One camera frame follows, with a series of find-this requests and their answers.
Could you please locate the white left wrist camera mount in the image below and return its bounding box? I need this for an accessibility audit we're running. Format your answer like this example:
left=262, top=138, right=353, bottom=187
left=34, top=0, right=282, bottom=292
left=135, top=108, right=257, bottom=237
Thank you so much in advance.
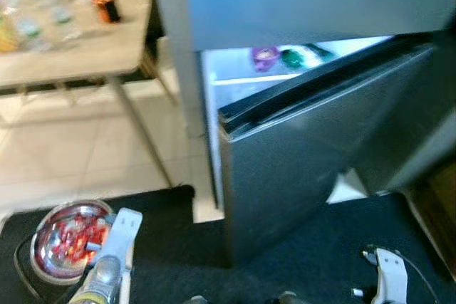
left=91, top=208, right=143, bottom=273

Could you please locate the grey cabinet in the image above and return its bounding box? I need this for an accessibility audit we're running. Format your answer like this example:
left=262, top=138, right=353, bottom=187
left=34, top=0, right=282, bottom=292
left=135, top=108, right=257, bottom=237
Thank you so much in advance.
left=353, top=30, right=456, bottom=194

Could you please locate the orange and black device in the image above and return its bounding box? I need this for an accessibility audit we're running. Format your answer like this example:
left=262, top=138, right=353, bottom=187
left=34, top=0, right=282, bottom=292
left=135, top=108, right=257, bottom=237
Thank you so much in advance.
left=91, top=0, right=122, bottom=24

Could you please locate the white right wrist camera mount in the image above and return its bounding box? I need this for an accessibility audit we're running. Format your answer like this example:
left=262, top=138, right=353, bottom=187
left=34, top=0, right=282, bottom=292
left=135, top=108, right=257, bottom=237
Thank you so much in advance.
left=363, top=246, right=410, bottom=304

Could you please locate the round metal bowl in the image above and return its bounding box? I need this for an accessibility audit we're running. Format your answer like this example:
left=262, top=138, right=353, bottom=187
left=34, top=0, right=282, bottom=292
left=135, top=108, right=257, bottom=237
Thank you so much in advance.
left=28, top=199, right=115, bottom=285

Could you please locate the purple cup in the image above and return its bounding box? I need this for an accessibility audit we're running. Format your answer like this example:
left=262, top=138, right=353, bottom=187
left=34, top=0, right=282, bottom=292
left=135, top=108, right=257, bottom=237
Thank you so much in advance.
left=249, top=46, right=280, bottom=73

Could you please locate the green snack bag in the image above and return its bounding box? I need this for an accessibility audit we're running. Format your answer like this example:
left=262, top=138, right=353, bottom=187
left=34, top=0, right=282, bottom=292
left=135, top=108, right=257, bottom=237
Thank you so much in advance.
left=279, top=46, right=336, bottom=71

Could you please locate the long white tape strip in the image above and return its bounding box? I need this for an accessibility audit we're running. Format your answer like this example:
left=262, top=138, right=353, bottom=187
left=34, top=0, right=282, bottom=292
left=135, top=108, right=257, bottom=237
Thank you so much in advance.
left=118, top=247, right=136, bottom=304

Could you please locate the grey fridge door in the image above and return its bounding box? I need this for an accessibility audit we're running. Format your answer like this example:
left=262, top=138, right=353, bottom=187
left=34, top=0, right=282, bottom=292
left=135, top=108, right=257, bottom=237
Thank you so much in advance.
left=216, top=32, right=437, bottom=268

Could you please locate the red food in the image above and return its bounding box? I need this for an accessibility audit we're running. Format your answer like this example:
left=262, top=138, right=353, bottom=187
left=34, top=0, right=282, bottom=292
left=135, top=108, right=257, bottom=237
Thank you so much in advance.
left=44, top=211, right=108, bottom=262

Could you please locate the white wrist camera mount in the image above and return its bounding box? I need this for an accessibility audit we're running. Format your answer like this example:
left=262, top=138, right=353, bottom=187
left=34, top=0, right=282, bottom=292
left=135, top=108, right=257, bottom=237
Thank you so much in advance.
left=363, top=246, right=410, bottom=304
left=91, top=208, right=143, bottom=273

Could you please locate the clear plastic bottle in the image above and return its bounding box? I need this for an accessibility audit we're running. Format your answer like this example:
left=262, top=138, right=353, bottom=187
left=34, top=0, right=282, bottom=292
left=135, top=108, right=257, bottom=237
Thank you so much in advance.
left=53, top=1, right=81, bottom=41
left=20, top=12, right=49, bottom=52

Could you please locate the yellow liquid bottle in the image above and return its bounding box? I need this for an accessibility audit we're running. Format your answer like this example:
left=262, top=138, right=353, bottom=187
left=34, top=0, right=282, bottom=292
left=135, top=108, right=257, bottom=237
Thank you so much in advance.
left=0, top=5, right=19, bottom=52

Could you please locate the brown cardboard box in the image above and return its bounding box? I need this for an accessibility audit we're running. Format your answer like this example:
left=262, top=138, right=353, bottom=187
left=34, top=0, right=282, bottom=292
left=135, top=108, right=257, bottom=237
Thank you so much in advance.
left=426, top=162, right=456, bottom=255

